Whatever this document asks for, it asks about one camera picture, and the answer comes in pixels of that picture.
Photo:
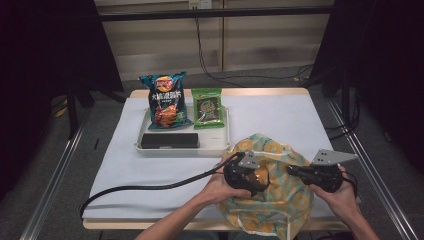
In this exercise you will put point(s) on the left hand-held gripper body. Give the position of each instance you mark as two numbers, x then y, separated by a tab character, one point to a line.
241	176

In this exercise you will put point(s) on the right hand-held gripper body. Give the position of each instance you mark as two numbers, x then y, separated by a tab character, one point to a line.
325	176

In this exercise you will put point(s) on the yellow and teal patterned bag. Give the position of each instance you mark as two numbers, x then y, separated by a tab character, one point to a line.
283	200

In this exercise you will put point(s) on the white plastic tray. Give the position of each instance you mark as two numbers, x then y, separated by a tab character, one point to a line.
213	140

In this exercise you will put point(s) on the green snack packet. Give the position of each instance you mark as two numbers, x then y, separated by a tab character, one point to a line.
207	108

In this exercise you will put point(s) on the black box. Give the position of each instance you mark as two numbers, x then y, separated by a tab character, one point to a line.
170	140

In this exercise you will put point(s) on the black and teal chip bag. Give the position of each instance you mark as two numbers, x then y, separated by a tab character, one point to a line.
165	103

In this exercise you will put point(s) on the person's right hand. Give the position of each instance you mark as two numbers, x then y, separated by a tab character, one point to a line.
343	200

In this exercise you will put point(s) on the person's left hand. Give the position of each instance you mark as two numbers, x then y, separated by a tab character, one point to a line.
215	190

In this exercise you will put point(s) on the black stand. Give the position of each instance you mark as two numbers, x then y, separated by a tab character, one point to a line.
346	100
71	113

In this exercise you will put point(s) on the black curtain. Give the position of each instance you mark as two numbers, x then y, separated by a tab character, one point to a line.
383	66
50	50

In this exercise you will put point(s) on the black horizontal bar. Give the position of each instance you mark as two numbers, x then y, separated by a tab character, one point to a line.
216	14

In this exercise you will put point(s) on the metal floor rail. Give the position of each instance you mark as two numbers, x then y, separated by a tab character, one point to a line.
366	166
53	183

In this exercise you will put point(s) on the white wall socket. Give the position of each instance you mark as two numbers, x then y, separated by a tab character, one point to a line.
200	4

